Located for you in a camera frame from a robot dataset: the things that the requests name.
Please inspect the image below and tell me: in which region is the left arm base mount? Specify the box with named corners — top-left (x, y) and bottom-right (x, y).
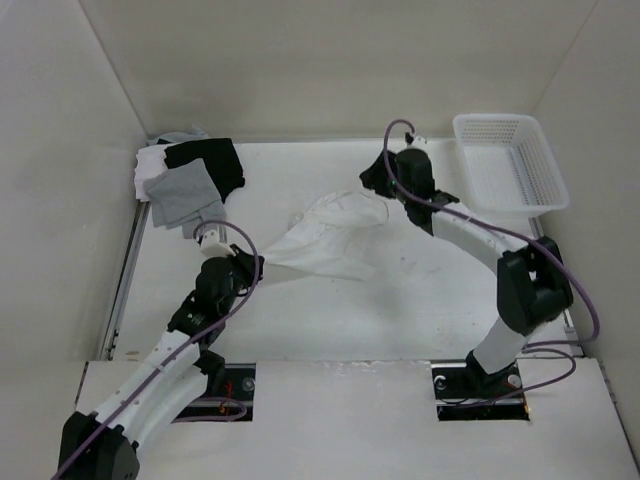
top-left (174, 363), bottom-right (256, 423)

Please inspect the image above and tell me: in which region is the folded white tank top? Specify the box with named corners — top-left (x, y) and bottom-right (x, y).
top-left (134, 144), bottom-right (168, 202)

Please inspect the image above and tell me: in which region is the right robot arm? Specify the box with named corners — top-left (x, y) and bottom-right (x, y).
top-left (359, 147), bottom-right (573, 396)

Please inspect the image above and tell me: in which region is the white tank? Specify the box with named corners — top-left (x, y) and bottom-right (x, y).
top-left (134, 144), bottom-right (168, 202)
top-left (263, 191), bottom-right (390, 281)

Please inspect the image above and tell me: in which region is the folded grey tank top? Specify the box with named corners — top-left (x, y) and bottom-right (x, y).
top-left (143, 159), bottom-right (227, 238)

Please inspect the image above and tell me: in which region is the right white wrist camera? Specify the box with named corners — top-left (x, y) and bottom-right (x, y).
top-left (404, 132), bottom-right (428, 151)

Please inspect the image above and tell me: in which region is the folded black tank top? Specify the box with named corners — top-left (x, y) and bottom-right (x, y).
top-left (165, 138), bottom-right (245, 203)

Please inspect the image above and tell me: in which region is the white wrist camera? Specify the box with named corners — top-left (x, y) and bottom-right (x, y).
top-left (404, 132), bottom-right (428, 151)
top-left (199, 230), bottom-right (233, 259)

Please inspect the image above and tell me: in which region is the white plastic basket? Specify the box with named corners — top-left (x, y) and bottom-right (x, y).
top-left (453, 113), bottom-right (570, 218)

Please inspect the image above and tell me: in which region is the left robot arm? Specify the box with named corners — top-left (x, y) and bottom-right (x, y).
top-left (54, 245), bottom-right (264, 479)

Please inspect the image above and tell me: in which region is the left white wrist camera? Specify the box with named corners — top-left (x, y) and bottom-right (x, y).
top-left (199, 230), bottom-right (233, 259)

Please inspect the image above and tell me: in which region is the light grey folded top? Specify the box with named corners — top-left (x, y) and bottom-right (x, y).
top-left (147, 125), bottom-right (210, 146)

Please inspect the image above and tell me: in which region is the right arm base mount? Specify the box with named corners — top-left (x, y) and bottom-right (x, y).
top-left (431, 354), bottom-right (529, 421)

